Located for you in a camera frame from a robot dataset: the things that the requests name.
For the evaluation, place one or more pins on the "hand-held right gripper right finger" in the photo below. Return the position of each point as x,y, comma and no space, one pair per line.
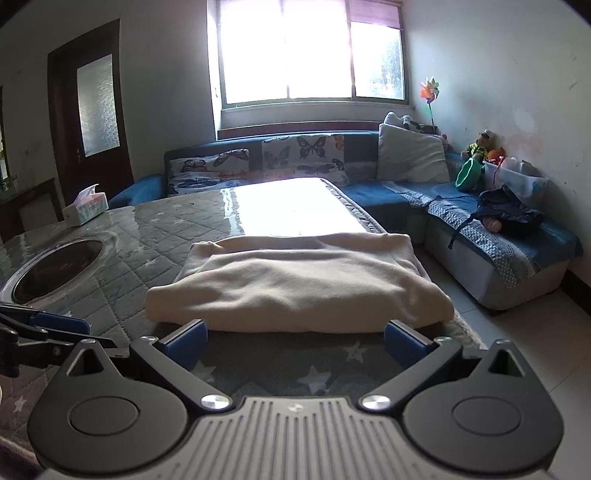
401,339

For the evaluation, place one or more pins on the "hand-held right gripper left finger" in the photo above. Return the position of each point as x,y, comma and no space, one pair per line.
189,341

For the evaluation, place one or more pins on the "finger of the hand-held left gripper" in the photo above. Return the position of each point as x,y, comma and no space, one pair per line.
64,323
37,353

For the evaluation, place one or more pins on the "cream garment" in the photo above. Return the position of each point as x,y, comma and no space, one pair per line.
300,281

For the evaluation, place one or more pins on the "round built-in stove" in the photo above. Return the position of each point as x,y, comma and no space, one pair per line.
51,267

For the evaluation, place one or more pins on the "tissue box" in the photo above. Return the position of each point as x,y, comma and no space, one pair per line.
87,210

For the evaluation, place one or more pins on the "dark wooden sideboard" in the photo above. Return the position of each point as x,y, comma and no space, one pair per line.
14,212

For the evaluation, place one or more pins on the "blue patterned sofa cover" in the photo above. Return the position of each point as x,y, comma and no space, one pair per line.
498,254

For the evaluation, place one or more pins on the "blue sofa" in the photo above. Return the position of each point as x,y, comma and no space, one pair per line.
138,191

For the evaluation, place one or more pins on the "dark blue jacket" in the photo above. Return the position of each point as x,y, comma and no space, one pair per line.
508,212

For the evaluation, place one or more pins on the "butterfly print cushion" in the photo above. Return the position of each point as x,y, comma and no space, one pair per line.
300,157
203,173

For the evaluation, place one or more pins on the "dark wooden display cabinet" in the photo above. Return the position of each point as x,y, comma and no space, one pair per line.
3,157

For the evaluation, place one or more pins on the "green plastic basin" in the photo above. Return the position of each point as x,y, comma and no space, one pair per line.
468,175

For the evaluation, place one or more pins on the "dark wooden glass door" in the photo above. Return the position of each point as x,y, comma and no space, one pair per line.
64,138

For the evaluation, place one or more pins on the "grey pillow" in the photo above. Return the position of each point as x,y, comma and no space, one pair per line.
411,154

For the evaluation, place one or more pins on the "clear plastic storage box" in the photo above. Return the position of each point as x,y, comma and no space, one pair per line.
517,182

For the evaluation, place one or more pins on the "orange plush toy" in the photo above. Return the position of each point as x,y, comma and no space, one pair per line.
496,156

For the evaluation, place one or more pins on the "plush toy with hat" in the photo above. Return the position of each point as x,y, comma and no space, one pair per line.
480,147

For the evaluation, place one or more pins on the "white patterned pillow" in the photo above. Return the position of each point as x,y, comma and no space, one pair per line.
406,121

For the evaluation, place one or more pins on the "colourful pinwheel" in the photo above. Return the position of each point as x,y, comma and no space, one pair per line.
428,91

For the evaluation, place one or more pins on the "window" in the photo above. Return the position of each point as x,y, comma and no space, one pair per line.
286,55

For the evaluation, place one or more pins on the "purple roller blind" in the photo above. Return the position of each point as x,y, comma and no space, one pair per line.
374,11

